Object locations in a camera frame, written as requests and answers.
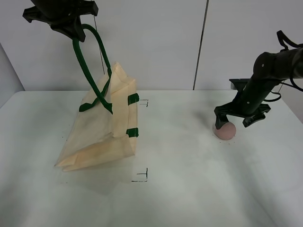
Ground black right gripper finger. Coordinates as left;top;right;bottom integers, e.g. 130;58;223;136
215;114;229;130
242;112;266;128

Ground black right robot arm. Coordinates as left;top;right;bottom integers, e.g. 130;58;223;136
214;31;303;130

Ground white linen bag green handles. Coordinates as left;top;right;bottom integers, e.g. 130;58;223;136
55;24;140;171

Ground pink peach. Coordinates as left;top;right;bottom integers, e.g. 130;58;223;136
214;122;236;140

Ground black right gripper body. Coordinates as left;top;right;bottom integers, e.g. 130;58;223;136
214;79;271;118

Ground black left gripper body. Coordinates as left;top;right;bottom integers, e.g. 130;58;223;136
23;0;98;25

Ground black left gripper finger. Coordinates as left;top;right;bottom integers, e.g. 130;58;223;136
51;17;85;42

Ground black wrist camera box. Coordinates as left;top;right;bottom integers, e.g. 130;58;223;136
229;79;250;91

